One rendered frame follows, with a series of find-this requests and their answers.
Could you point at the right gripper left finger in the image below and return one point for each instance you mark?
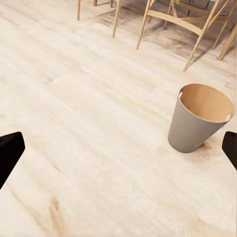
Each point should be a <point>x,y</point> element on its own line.
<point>12,147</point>

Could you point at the trash can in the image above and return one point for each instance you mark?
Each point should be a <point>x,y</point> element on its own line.
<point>200,111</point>

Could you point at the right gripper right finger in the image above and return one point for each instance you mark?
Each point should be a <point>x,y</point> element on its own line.
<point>229,146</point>

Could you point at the straight chair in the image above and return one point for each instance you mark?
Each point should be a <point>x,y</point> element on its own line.
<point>116,16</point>
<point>184,22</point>

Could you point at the breakfast table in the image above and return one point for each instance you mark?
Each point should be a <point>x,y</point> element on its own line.
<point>234,33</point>

